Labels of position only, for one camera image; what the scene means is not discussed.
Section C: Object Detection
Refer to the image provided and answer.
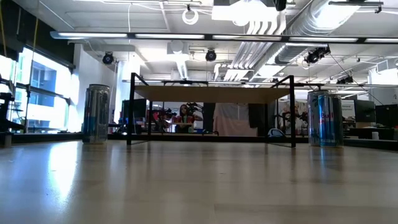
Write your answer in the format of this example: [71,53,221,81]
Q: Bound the silver blue Red Bull can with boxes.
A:
[317,93,345,148]
[81,83,111,145]

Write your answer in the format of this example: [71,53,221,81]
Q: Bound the person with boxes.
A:
[175,103,203,134]

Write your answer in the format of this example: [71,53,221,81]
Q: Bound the pale hanging cloth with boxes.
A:
[213,103,259,137]

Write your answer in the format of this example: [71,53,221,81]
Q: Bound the black computer monitor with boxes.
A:
[354,99,376,123]
[121,98,147,119]
[375,104,398,128]

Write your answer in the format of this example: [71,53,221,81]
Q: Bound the blue white rounded object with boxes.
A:
[267,128,285,138]

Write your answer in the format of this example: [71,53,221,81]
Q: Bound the long ceiling light bar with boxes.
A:
[49,30,398,45]

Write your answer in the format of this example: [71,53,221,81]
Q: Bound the white Celsius can black top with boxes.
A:
[307,90,330,147]

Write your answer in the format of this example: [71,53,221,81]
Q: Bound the black storage rack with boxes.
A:
[0,74,25,147]

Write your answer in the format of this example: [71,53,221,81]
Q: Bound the wooden shelf black metal frame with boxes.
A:
[126,72,297,149]

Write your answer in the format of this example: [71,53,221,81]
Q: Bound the white cable coil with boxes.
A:
[182,8,200,26]

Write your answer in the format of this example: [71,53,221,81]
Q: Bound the silver ventilation duct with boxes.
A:
[275,0,361,65]

